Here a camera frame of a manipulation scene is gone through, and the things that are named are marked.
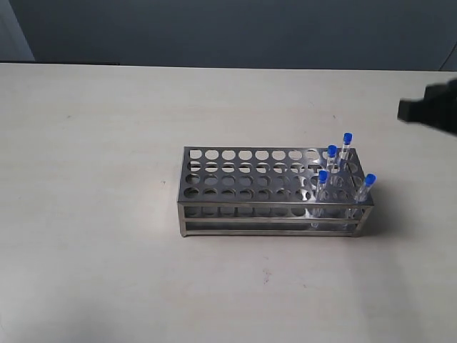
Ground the stainless steel test tube rack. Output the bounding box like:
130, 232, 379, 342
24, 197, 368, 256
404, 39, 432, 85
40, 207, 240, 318
177, 146, 374, 237

